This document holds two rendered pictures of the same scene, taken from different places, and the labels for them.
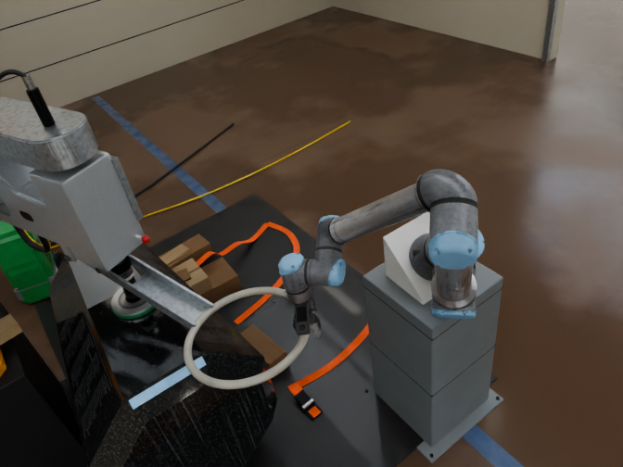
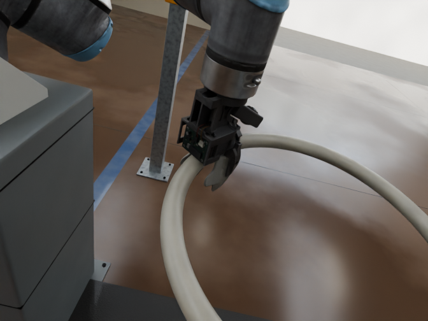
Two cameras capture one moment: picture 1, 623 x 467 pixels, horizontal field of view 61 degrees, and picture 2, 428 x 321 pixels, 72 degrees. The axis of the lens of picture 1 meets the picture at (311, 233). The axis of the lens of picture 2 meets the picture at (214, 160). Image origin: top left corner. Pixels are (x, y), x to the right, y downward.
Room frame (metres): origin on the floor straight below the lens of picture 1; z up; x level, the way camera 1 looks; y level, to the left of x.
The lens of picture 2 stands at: (1.72, 0.29, 1.21)
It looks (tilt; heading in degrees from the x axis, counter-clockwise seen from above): 34 degrees down; 207
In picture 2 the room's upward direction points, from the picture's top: 15 degrees clockwise
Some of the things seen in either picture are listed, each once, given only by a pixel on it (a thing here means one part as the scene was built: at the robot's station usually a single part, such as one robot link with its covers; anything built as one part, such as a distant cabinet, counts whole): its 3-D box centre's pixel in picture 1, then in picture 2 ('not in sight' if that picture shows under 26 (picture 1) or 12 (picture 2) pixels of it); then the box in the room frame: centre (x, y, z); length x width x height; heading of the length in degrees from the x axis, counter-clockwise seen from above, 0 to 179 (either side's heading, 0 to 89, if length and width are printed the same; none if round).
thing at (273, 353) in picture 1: (262, 350); not in sight; (1.94, 0.39, 0.07); 0.30 x 0.12 x 0.12; 36
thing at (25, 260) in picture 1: (15, 240); not in sight; (2.94, 1.95, 0.43); 0.35 x 0.35 x 0.87; 15
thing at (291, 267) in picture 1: (294, 272); (247, 12); (1.34, 0.08, 1.16); 0.10 x 0.09 x 0.12; 70
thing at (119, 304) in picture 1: (135, 296); not in sight; (1.73, 0.81, 0.83); 0.21 x 0.21 x 0.01
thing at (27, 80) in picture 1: (37, 100); not in sight; (1.73, 0.81, 1.76); 0.04 x 0.04 x 0.17
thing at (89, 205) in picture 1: (80, 207); not in sight; (1.78, 0.88, 1.30); 0.36 x 0.22 x 0.45; 52
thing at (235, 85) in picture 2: (298, 291); (232, 75); (1.33, 0.08, 1.08); 0.10 x 0.09 x 0.05; 83
